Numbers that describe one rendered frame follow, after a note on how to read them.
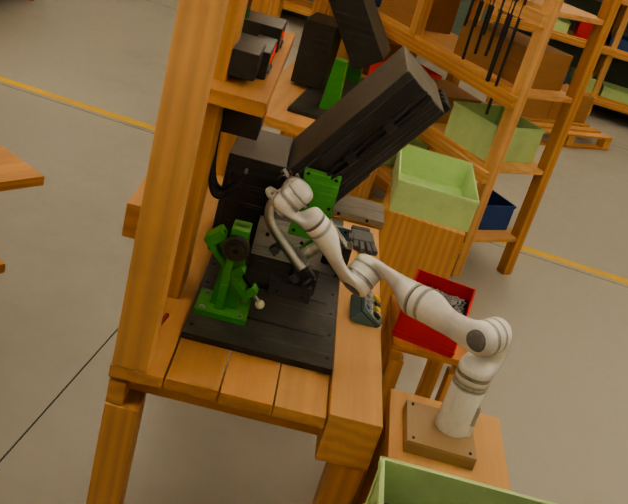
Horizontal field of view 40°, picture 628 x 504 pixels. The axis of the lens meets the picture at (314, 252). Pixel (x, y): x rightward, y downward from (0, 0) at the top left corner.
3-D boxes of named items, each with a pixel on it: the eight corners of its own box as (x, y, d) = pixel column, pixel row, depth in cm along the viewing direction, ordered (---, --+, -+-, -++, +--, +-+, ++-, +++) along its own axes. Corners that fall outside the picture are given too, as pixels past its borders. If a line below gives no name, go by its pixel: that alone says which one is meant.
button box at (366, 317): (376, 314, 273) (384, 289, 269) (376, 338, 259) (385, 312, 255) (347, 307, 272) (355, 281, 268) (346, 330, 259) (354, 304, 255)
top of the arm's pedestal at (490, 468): (494, 428, 243) (499, 417, 241) (506, 505, 214) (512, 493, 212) (386, 398, 242) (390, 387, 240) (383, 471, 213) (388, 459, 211)
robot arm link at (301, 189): (301, 170, 235) (276, 191, 236) (300, 176, 219) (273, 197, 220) (317, 190, 236) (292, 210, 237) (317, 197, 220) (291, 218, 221)
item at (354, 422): (368, 236, 356) (378, 203, 350) (367, 472, 220) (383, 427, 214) (335, 227, 355) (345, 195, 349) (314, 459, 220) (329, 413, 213)
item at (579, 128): (557, 122, 972) (572, 84, 953) (607, 150, 912) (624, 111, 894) (478, 113, 910) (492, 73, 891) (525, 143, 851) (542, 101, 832)
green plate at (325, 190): (323, 238, 269) (340, 174, 265) (323, 243, 261) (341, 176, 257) (288, 229, 268) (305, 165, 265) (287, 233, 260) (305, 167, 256)
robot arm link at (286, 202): (271, 206, 220) (303, 242, 226) (298, 185, 219) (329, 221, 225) (267, 196, 226) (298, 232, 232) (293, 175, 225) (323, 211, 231)
